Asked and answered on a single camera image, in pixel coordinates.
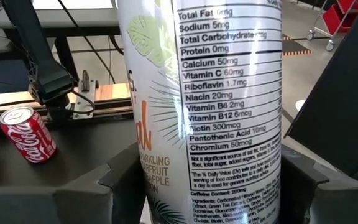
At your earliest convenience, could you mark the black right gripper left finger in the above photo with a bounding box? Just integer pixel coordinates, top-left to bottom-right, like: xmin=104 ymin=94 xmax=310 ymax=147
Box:
xmin=0 ymin=142 xmax=149 ymax=224

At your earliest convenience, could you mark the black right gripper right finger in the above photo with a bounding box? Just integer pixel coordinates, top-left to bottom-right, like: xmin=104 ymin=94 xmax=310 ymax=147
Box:
xmin=277 ymin=144 xmax=358 ymax=224

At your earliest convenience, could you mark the red Coca-Cola can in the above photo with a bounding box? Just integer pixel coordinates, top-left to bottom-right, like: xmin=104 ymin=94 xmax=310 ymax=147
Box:
xmin=0 ymin=105 xmax=58 ymax=164

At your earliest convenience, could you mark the white Celsius can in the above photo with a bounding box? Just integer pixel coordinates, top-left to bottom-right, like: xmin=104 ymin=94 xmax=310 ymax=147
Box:
xmin=116 ymin=0 xmax=284 ymax=224

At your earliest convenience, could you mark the black folding partition screen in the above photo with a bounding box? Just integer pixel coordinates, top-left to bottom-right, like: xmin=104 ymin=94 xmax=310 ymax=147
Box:
xmin=283 ymin=0 xmax=358 ymax=185

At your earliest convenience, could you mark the white round stand base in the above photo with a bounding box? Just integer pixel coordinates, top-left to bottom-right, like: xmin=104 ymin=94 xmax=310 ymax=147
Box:
xmin=294 ymin=99 xmax=307 ymax=113

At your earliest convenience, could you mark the black mat with striped edge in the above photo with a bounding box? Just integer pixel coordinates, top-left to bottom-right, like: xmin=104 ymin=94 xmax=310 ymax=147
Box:
xmin=281 ymin=34 xmax=313 ymax=57

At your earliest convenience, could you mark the silver arm base bracket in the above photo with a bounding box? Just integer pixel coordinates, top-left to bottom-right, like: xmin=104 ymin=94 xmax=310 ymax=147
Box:
xmin=71 ymin=70 xmax=101 ymax=121

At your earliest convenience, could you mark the black cable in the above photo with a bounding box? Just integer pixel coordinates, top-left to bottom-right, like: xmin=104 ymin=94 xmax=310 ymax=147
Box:
xmin=57 ymin=0 xmax=117 ymax=85

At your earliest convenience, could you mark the wire cart with red bins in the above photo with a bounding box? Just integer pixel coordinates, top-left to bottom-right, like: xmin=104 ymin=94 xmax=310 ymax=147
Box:
xmin=306 ymin=0 xmax=358 ymax=52

